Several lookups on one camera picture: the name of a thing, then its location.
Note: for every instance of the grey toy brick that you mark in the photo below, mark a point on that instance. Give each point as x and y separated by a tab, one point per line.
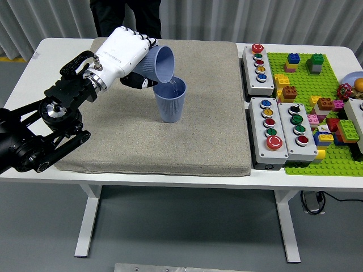
315	69

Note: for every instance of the grey power adapter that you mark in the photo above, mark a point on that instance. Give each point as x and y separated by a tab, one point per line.
312	202

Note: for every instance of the light blue plate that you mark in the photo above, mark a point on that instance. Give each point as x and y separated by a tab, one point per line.
350	77

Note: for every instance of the blue toy brick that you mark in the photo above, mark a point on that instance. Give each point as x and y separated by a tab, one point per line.
321	142
293	59

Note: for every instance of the dark green toy brick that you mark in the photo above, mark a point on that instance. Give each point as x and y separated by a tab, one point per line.
315	60

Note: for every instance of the grey box large red button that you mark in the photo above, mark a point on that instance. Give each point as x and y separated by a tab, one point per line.
265	154

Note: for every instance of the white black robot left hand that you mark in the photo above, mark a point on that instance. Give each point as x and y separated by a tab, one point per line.
122	51

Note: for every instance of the blue ribbed plastic cup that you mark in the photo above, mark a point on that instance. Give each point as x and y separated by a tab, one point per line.
158	65
170	107

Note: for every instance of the grey box with selector switch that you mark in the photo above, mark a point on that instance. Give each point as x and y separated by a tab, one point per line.
306	151

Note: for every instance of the green brick baseplate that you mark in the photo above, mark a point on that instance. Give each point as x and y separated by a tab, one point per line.
303	82

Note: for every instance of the white toy brick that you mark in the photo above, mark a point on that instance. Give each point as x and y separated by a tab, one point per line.
321	112

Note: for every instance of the grey-brown fabric mat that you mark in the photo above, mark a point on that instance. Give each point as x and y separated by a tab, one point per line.
184	136

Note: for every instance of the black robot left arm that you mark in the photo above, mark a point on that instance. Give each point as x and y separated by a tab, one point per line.
28	141

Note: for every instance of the large light green toy brick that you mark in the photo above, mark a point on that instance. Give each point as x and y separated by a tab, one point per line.
348	129

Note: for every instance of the person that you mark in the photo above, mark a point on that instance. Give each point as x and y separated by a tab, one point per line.
141	17

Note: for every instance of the toy burger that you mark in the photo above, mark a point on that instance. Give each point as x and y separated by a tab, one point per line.
359	85

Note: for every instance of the white button box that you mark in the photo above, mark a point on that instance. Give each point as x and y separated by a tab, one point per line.
356	119

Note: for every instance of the thin pink toy brick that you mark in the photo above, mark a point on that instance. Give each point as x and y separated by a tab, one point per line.
290	70

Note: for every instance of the orange toy brick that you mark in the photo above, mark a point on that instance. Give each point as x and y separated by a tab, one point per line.
325	104
289	93

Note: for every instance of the red toy valve wheel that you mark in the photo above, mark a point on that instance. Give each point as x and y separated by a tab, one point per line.
344	92

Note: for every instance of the yellow toy brick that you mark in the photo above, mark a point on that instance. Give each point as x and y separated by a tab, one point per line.
325	137
290	66
320	156
281	80
279	97
313	101

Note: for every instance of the grey five-button control box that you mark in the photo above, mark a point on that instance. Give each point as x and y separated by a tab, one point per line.
255	82

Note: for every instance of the magenta toy brick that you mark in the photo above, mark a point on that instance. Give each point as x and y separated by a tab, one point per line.
338	105

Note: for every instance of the white table leg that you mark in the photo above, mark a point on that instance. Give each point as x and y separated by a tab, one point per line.
289	232
85	241

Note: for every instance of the white pleated curtain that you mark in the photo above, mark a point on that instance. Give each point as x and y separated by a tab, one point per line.
283	20

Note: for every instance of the red toy brick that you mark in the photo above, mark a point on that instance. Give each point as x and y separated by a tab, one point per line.
331	124

